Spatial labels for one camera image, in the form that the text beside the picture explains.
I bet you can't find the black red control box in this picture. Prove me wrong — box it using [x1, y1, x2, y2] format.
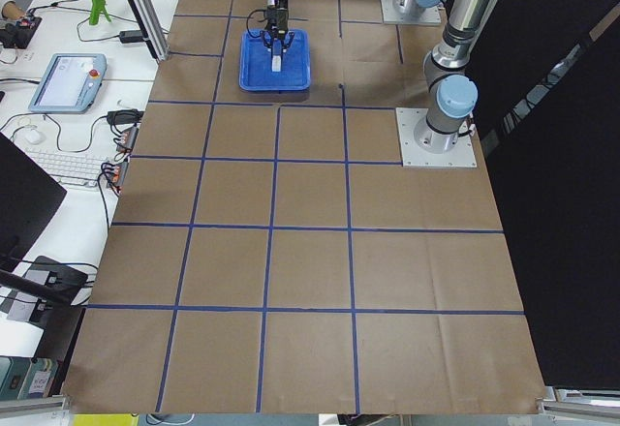
[0, 16, 42, 49]

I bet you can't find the aluminium frame post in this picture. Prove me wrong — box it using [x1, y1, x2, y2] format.
[127, 0, 170, 63]

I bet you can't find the person's hand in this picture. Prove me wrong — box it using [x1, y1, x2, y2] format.
[1, 1, 25, 20]

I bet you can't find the green handled grabber tool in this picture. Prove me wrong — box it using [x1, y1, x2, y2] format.
[88, 0, 111, 26]

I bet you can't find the black power adapter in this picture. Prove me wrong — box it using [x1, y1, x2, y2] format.
[118, 30, 143, 44]

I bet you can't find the teach pendant tablet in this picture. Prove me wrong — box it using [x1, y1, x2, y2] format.
[28, 53, 108, 113]

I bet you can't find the black monitor stand base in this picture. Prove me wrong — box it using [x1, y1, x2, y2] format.
[23, 256, 88, 305]

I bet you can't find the white keyboard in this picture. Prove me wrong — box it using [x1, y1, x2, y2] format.
[24, 147, 108, 189]

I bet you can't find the white block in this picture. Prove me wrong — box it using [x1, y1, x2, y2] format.
[271, 56, 282, 73]
[271, 42, 282, 58]

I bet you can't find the white computer mouse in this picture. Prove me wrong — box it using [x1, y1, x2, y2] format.
[24, 129, 46, 145]

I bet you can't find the blue plastic tray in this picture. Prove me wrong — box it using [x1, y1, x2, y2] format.
[238, 29, 311, 92]

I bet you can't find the black monitor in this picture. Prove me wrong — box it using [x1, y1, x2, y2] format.
[0, 136, 67, 272]

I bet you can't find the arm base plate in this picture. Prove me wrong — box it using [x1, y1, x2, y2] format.
[395, 107, 478, 168]
[381, 0, 442, 26]

